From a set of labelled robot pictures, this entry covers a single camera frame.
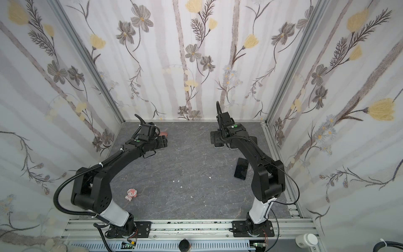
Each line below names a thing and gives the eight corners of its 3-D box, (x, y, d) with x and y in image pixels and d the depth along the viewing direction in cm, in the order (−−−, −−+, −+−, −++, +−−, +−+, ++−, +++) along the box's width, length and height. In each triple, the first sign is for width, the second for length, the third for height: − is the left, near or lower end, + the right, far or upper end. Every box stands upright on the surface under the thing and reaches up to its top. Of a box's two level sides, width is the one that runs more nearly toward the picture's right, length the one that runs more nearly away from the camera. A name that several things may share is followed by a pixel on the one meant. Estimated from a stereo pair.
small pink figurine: (127, 201, 85) (124, 199, 82) (130, 190, 88) (128, 187, 86) (136, 201, 85) (133, 199, 82) (139, 190, 88) (136, 187, 86)
